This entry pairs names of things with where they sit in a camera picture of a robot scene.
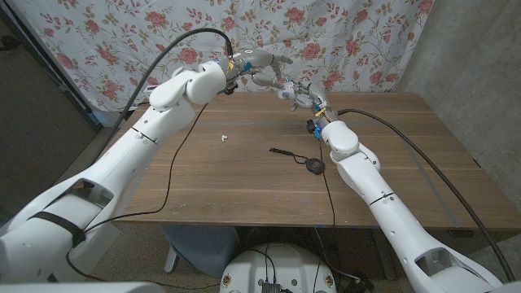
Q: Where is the white table leg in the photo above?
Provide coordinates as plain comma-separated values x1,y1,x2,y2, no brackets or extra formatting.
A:
164,243,180,273

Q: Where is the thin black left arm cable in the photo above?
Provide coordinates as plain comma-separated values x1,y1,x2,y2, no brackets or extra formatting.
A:
64,102,223,288

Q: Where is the white robot torso base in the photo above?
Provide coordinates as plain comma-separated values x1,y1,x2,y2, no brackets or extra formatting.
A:
219,243,338,293

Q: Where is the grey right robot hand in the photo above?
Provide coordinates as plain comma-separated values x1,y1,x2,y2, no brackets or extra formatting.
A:
284,81,339,124

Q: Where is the white AirPods case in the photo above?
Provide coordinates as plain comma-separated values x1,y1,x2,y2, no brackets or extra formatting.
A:
278,82,296,101

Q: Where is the blue-grey chair under table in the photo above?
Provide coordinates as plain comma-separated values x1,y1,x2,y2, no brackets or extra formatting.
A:
160,224,241,278

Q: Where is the floral backdrop cloth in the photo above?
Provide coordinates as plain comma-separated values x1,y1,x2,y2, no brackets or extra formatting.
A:
10,0,436,113

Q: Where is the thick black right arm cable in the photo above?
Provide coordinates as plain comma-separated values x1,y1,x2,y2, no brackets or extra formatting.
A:
336,107,516,282

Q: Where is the black door frame strip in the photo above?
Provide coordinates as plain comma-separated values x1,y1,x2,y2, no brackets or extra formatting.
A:
0,4,103,132

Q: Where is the black power adapter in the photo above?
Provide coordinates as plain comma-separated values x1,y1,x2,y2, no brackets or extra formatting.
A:
344,276,375,293

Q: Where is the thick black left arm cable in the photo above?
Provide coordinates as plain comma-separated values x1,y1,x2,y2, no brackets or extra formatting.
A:
95,27,235,162

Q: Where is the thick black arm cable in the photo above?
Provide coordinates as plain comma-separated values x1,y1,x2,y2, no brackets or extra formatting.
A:
95,27,235,162
336,107,516,282

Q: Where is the black timer with lanyard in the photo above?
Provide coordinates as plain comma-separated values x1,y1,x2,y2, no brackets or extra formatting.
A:
269,146,326,176

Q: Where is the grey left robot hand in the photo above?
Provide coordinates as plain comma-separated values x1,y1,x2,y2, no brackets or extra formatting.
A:
221,48,294,91

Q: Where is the grey table leg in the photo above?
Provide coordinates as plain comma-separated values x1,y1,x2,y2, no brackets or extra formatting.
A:
372,228,396,281

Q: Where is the white robot head edge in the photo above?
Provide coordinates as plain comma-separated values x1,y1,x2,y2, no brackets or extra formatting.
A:
0,281,166,293

